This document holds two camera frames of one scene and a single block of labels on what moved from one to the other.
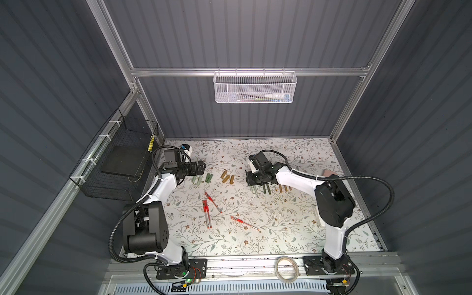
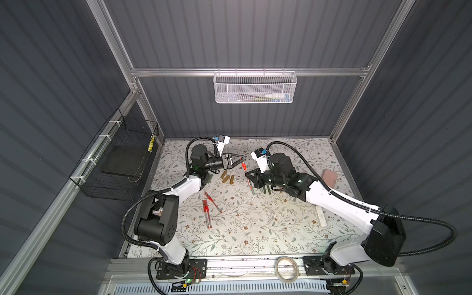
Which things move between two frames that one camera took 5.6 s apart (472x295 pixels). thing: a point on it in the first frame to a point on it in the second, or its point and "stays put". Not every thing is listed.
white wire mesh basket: (254, 87) stays put
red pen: (244, 223) to (245, 168)
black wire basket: (114, 165) stays put
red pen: (213, 202) stays put
